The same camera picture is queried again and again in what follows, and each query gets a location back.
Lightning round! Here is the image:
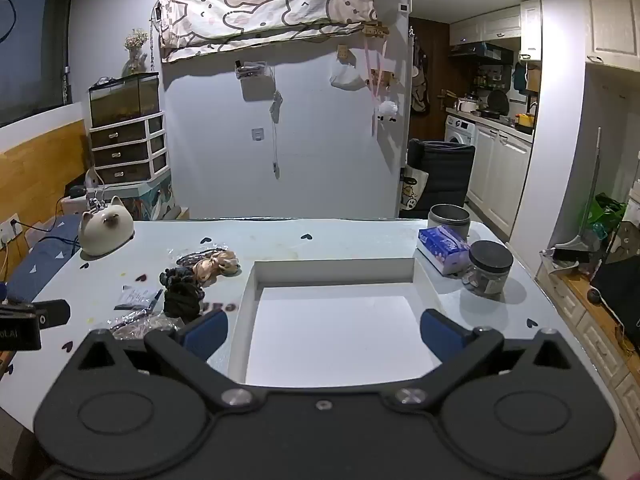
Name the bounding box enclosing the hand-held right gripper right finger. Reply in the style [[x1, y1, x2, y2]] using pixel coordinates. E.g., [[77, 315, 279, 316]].
[[382, 310, 581, 411]]

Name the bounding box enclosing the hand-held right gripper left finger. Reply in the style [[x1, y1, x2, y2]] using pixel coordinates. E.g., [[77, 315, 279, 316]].
[[67, 308, 266, 413]]

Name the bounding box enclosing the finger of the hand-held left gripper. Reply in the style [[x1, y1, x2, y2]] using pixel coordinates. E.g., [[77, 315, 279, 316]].
[[30, 299, 71, 330]]

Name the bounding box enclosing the white paper sachet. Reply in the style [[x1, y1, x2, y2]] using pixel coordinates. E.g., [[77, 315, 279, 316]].
[[114, 285, 164, 311]]

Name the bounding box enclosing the shallow white tray box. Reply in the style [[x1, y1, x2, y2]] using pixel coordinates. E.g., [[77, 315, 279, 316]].
[[227, 258, 447, 387]]

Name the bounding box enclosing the black scrunchie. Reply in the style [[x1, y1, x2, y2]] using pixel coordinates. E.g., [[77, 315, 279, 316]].
[[163, 282, 206, 324]]

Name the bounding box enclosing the blue patterned ironing board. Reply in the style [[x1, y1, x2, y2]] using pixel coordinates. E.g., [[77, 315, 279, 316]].
[[5, 214, 85, 306]]

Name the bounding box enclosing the crinkled clear plastic bag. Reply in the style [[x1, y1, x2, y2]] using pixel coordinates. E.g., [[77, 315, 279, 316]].
[[110, 310, 182, 339]]

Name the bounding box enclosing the beige satin scrunchie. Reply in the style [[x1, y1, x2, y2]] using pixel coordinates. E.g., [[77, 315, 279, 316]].
[[192, 250, 241, 283]]

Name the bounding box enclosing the glass jar with black lid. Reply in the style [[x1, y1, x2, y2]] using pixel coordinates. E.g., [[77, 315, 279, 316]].
[[462, 240, 514, 297]]

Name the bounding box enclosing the blue white tissue pack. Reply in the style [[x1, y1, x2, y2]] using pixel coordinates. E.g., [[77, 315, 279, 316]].
[[416, 225, 471, 276]]

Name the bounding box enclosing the cream cat-shaped ceramic ornament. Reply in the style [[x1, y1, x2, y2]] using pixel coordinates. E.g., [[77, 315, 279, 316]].
[[78, 196, 135, 257]]

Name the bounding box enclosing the grey metal tin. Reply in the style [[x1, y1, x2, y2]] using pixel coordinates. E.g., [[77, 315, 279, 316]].
[[427, 203, 471, 241]]

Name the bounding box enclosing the silver metal ornament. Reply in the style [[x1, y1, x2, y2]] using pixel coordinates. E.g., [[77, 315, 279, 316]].
[[86, 185, 110, 212]]

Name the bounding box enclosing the cartoon print tote bag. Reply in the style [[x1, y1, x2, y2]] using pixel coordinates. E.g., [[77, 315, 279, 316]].
[[399, 164, 430, 212]]

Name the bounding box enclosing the black chair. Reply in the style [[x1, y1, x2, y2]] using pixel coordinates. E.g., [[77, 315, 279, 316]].
[[407, 138, 476, 212]]

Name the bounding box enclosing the white kitchen base cabinet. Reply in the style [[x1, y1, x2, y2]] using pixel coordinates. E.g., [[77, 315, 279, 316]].
[[466, 122, 533, 238]]

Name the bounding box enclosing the white plastic drawer unit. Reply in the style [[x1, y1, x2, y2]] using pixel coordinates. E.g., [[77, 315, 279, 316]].
[[89, 112, 169, 186]]

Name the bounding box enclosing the green bag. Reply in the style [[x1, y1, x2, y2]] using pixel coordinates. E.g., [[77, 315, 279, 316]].
[[580, 192, 629, 242]]

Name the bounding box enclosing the white washing machine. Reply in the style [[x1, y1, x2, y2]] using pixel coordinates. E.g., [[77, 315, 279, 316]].
[[444, 115, 476, 150]]

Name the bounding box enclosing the glass fish tank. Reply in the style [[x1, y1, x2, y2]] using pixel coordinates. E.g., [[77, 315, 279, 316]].
[[88, 72, 161, 128]]

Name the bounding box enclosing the black frying pan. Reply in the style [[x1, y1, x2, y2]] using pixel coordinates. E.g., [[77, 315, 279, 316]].
[[487, 89, 510, 117]]

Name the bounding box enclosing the vase of dried flowers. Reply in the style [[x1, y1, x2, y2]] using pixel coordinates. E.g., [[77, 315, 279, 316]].
[[122, 28, 151, 79]]

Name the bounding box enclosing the white hanging plastic bag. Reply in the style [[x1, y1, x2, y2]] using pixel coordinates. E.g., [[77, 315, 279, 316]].
[[329, 57, 366, 91]]

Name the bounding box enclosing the printed cartoon blanket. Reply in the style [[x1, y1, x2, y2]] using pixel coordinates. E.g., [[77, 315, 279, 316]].
[[158, 0, 379, 64]]

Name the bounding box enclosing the clear bag of brown hair ties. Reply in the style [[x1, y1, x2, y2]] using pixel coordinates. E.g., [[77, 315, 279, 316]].
[[176, 246, 229, 268]]

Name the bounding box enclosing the white wall socket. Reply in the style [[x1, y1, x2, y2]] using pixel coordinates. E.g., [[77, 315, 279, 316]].
[[0, 214, 24, 247]]

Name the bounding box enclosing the hanging white cable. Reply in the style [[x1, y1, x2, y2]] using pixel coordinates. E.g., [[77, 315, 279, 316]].
[[269, 89, 284, 179]]

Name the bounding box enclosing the clear wall organiser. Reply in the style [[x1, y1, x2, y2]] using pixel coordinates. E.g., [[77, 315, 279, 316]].
[[234, 61, 269, 81]]

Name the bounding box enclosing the white kitchen wall cabinet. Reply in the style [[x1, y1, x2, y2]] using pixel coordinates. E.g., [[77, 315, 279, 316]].
[[448, 0, 543, 61]]

